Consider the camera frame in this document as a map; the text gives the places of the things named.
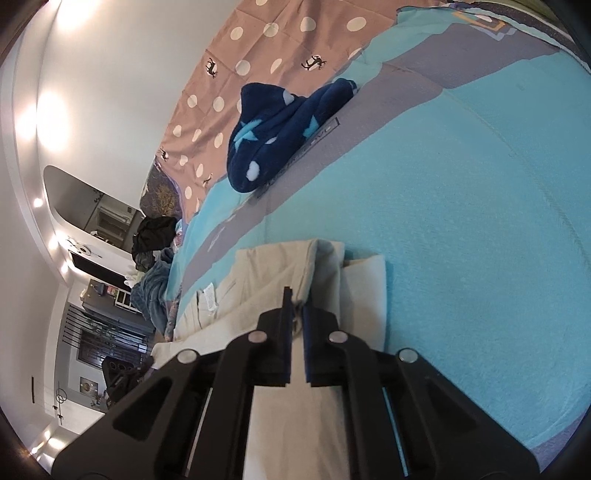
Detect navy star-print fleece blanket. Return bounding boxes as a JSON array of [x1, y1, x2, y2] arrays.
[[225, 78, 358, 193]]

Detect white shelf rack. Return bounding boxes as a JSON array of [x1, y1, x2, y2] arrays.
[[111, 286, 140, 315]]

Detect black device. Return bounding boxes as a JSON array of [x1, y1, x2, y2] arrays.
[[102, 355, 154, 411]]

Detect black metal grille door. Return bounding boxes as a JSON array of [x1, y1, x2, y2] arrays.
[[58, 304, 154, 371]]

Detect purple coral-print pillow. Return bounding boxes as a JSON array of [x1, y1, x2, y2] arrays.
[[141, 159, 185, 219]]

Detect white t-shirt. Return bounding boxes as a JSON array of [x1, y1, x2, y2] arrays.
[[150, 239, 387, 480]]

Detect black clothes pile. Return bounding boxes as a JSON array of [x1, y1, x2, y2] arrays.
[[131, 216, 179, 269]]

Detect bed with teal purple quilt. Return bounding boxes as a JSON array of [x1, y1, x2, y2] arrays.
[[164, 0, 591, 467]]

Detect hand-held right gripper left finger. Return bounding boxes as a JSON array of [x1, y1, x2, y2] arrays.
[[51, 286, 296, 480]]

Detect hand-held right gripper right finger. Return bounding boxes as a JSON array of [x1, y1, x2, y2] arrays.
[[302, 302, 541, 480]]

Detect blue-grey fleece blanket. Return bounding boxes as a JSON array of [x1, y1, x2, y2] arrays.
[[130, 260, 174, 334]]

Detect white wall ornament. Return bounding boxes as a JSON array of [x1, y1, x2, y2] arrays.
[[67, 237, 99, 258]]

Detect pink polka dot sheet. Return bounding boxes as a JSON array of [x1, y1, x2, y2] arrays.
[[154, 0, 444, 223]]

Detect wall mirror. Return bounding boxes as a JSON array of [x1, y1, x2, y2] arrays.
[[84, 188, 145, 246]]

